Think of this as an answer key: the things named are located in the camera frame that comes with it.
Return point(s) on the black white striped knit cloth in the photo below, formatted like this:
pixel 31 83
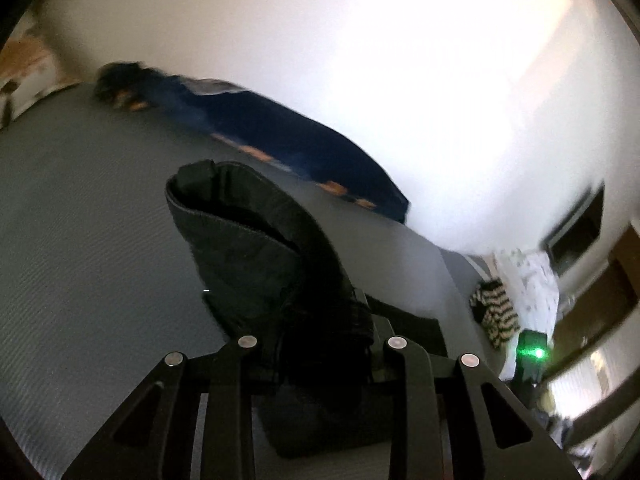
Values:
pixel 495 310

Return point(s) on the grey mattress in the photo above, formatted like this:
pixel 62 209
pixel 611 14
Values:
pixel 75 235

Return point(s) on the brown wooden furniture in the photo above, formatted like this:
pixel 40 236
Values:
pixel 600 305

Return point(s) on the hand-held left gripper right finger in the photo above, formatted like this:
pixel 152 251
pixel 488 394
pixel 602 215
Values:
pixel 415 410

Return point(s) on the black pants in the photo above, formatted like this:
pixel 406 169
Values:
pixel 250 240

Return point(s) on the floral pillow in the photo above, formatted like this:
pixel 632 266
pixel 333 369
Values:
pixel 25 65

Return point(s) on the white printed pillow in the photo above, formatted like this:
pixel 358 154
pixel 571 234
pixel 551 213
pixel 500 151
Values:
pixel 535 280

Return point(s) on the blue floral blanket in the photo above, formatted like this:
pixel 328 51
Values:
pixel 300 145

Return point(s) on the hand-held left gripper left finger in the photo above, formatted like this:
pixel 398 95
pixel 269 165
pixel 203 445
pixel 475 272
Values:
pixel 222 410

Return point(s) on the dark wall frame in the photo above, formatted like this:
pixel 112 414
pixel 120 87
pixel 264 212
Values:
pixel 575 230

